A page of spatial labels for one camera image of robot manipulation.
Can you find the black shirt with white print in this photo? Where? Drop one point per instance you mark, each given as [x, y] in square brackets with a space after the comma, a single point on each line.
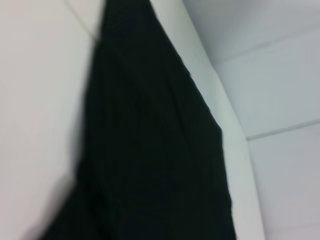
[150, 137]

